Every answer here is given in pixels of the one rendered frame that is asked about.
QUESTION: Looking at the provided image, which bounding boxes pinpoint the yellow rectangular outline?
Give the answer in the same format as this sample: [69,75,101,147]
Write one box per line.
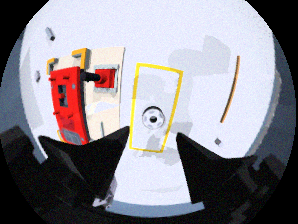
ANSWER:
[129,63,184,153]

